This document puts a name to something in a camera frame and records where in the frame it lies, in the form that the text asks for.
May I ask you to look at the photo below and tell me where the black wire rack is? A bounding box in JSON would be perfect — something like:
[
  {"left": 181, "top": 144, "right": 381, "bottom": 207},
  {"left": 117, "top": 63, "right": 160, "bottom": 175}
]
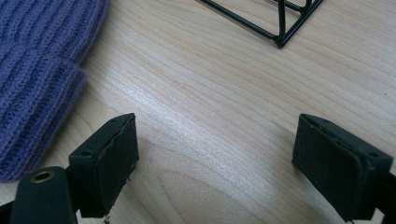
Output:
[{"left": 196, "top": 0, "right": 325, "bottom": 49}]

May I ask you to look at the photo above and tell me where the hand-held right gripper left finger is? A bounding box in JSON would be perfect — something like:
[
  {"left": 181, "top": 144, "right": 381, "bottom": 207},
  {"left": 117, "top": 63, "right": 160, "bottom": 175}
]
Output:
[{"left": 68, "top": 112, "right": 140, "bottom": 219}]

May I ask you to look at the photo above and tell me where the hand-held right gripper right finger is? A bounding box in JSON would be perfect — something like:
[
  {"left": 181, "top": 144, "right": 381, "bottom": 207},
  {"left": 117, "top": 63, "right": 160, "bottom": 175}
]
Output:
[{"left": 291, "top": 113, "right": 394, "bottom": 223}]

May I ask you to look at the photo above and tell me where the purple ribbed knit hat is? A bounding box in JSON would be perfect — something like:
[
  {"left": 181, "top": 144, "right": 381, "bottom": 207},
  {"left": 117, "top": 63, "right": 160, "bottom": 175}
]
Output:
[{"left": 0, "top": 0, "right": 110, "bottom": 184}]

